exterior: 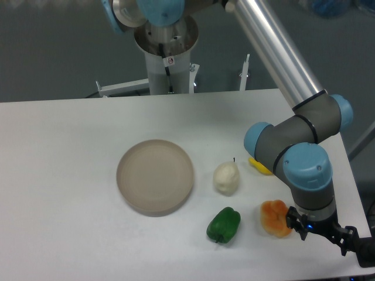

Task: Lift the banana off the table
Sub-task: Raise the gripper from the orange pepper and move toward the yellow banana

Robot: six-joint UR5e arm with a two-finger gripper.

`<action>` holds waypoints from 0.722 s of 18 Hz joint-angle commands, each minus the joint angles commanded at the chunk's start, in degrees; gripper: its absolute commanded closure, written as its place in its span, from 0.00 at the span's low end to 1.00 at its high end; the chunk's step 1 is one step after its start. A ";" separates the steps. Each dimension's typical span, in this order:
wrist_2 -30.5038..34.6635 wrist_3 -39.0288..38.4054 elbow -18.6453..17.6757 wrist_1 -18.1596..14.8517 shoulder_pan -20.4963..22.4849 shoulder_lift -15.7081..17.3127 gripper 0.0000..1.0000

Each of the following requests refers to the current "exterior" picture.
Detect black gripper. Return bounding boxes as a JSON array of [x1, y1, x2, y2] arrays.
[[285, 201, 359, 256]]

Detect silver and grey robot arm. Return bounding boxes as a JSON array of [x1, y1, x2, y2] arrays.
[[102, 1, 360, 253]]

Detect yellow banana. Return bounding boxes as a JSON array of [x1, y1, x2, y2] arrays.
[[248, 157, 273, 176]]

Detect orange bell pepper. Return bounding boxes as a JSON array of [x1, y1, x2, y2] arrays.
[[260, 200, 291, 238]]

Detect green bell pepper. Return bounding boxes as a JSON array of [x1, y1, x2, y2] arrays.
[[206, 207, 241, 244]]

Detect white garlic bulb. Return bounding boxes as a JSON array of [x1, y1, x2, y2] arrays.
[[213, 162, 240, 196]]

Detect beige round plate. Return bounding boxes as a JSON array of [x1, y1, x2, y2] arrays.
[[116, 139, 194, 217]]

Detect blue object in background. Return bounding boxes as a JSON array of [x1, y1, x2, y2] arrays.
[[309, 0, 352, 19]]

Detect white right metal bracket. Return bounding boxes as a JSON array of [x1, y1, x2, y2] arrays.
[[239, 54, 250, 91]]

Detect white metal bracket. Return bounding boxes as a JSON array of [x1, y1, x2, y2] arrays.
[[96, 78, 149, 97], [239, 54, 250, 91]]

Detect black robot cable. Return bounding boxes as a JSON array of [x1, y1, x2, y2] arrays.
[[158, 43, 176, 94]]

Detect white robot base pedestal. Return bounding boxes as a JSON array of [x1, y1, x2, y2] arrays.
[[134, 16, 199, 95]]

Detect white left metal bracket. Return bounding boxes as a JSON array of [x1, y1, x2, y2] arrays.
[[96, 78, 149, 97]]

